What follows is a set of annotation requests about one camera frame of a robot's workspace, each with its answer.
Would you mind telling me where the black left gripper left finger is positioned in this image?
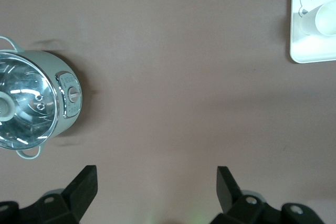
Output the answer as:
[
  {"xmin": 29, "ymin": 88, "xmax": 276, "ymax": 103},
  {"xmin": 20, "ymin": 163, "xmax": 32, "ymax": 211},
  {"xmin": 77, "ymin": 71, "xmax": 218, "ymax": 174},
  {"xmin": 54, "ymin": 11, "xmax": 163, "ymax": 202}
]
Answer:
[{"xmin": 0, "ymin": 165, "xmax": 98, "ymax": 224}]

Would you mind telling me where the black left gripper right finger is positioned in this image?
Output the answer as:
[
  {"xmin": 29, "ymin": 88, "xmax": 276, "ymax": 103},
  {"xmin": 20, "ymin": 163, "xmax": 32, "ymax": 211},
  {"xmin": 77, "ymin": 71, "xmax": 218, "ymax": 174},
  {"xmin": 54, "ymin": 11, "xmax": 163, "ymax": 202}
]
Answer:
[{"xmin": 209, "ymin": 166, "xmax": 326, "ymax": 224}]

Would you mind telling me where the white IKEA cup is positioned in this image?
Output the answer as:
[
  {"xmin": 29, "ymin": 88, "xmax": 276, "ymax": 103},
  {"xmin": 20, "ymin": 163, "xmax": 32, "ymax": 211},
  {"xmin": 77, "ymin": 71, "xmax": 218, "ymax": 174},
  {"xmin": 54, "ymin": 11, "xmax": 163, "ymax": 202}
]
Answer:
[{"xmin": 299, "ymin": 1, "xmax": 336, "ymax": 37}]

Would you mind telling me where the glass pot lid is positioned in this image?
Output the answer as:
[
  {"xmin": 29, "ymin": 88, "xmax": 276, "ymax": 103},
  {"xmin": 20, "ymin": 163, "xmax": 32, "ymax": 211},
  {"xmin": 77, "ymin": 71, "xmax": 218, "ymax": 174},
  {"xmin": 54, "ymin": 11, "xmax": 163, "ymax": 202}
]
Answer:
[{"xmin": 0, "ymin": 52, "xmax": 59, "ymax": 150}]

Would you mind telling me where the white bear print tray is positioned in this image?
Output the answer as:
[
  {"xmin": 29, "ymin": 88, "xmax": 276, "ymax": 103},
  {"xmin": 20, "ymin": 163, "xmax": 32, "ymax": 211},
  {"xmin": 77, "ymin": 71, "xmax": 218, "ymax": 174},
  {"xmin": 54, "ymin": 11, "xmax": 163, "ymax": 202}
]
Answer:
[{"xmin": 289, "ymin": 0, "xmax": 336, "ymax": 64}]

